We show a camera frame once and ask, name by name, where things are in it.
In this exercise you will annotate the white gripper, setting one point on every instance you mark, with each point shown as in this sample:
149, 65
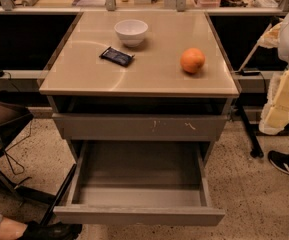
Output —
269, 40

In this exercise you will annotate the orange fruit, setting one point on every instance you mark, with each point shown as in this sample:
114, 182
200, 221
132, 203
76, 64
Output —
192, 60

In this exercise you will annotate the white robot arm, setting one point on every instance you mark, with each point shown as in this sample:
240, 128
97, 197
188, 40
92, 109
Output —
275, 113

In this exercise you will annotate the grey drawer cabinet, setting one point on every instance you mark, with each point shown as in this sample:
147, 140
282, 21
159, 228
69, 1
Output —
154, 83

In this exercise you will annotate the open grey middle drawer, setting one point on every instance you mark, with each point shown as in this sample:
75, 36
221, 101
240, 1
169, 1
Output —
149, 183

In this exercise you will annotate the closed grey top drawer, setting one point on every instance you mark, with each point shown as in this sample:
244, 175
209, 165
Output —
139, 127

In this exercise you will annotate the black power adapter right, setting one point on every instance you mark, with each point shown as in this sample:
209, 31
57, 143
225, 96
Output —
250, 72

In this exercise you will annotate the white stick with grey tip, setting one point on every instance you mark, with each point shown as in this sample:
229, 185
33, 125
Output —
250, 54

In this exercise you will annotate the white ceramic bowl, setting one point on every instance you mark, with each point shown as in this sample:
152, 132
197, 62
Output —
131, 32

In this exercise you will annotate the dark blue snack packet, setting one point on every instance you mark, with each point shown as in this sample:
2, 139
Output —
116, 56

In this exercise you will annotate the dark office chair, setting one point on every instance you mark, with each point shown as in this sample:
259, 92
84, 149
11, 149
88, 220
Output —
13, 119

